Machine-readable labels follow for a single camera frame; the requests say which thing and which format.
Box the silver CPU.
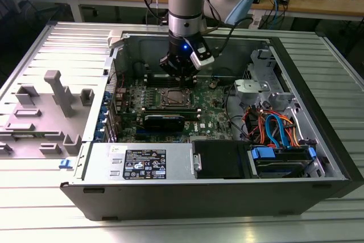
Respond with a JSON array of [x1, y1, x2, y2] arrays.
[[167, 90, 187, 104]]

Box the metal socket cover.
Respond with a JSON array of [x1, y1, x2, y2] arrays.
[[163, 89, 193, 106]]

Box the CPU socket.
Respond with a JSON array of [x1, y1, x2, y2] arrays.
[[161, 87, 196, 108]]

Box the green motherboard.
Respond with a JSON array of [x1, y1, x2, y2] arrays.
[[113, 76, 237, 144]]

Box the pale grey case latch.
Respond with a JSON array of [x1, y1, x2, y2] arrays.
[[107, 28, 127, 50]]

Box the black graphics card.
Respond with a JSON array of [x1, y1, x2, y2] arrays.
[[143, 114, 186, 134]]

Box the black plastic shroud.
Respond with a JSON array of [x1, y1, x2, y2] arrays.
[[192, 139, 253, 180]]

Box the silver power supply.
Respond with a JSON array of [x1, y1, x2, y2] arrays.
[[74, 142, 197, 182]]

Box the blue disk carrier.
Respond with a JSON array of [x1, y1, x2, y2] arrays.
[[249, 145, 319, 177]]

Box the grey parts rack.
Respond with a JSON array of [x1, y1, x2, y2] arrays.
[[0, 69, 96, 159]]

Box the black PC case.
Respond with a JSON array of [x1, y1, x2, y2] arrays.
[[59, 28, 353, 221]]

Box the hard disk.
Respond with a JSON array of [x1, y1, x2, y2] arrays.
[[255, 159, 309, 178]]

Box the blue plastic clip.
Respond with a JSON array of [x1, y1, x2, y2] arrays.
[[57, 158, 72, 170]]

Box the black camera cable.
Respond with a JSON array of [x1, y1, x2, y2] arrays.
[[212, 15, 255, 59]]

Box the thin black wire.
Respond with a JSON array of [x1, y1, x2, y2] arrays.
[[224, 86, 244, 141]]

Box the blue hanging cable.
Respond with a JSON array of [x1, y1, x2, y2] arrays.
[[268, 0, 282, 30]]

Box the blue flat data cable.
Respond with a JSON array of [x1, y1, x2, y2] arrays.
[[264, 113, 289, 149]]

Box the orange wire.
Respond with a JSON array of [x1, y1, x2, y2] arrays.
[[254, 108, 301, 147]]

